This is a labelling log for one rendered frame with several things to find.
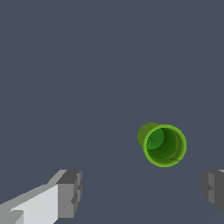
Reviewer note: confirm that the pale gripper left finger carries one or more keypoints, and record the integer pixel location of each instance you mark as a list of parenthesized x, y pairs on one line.
[(43, 201)]

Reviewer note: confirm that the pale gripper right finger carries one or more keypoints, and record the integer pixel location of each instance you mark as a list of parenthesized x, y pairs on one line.
[(214, 186)]

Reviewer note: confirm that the green cup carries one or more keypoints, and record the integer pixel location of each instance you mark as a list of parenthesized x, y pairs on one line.
[(163, 145)]

